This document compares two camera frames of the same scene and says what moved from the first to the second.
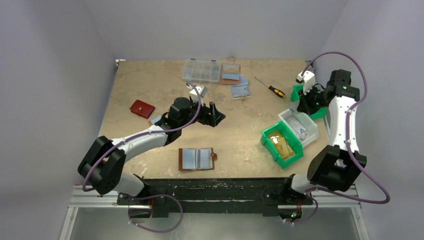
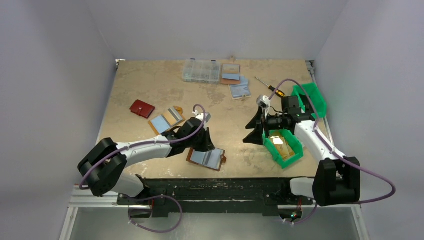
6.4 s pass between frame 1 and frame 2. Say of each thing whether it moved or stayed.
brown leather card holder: moved
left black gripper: moved
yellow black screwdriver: stayed
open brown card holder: stayed
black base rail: stayed
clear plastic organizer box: stayed
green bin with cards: stayed
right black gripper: moved
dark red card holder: stayed
